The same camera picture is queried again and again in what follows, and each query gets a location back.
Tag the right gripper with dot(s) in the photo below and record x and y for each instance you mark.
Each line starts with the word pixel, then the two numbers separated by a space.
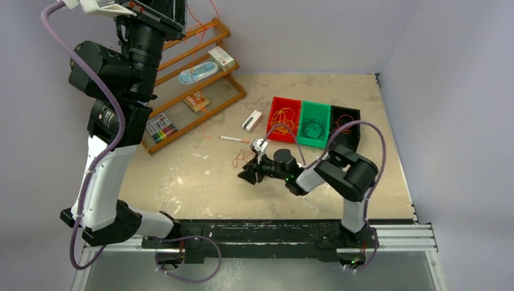
pixel 250 169

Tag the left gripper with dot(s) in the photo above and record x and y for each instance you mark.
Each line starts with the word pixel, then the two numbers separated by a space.
pixel 166 17

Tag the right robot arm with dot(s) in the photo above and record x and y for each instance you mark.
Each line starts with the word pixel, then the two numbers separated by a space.
pixel 350 174

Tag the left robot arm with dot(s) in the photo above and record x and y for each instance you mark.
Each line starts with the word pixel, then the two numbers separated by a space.
pixel 122 84

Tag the white marker with orange cap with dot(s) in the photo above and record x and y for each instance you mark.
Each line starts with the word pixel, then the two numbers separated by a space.
pixel 227 138

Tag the white stapler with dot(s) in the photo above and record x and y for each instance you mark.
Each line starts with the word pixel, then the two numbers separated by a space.
pixel 250 123

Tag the blue white oval package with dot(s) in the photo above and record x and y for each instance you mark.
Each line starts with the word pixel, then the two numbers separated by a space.
pixel 197 73

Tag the white red box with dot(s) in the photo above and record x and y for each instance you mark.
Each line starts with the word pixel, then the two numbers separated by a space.
pixel 221 58

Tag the wooden shelf rack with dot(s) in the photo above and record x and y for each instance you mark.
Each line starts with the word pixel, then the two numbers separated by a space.
pixel 196 87

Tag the red plastic bin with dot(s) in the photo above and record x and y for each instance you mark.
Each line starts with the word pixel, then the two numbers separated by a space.
pixel 284 111

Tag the green plastic bin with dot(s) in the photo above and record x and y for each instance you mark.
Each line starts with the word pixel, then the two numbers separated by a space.
pixel 314 124

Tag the orange snack packet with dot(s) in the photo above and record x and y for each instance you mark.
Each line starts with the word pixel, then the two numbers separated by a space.
pixel 196 101

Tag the coloured marker set pack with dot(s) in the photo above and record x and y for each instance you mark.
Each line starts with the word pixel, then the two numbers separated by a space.
pixel 160 128

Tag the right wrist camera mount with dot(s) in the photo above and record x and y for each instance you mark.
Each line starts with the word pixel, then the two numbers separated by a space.
pixel 260 146

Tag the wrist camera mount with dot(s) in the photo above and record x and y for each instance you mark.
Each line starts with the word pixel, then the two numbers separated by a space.
pixel 99 8
pixel 260 146

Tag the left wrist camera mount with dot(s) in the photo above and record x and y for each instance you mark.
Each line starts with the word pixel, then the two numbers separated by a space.
pixel 99 8

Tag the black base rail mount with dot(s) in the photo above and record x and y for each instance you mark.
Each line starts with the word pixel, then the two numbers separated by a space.
pixel 326 240

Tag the aluminium frame rail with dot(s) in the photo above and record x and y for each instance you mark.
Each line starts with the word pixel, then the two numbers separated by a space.
pixel 393 236

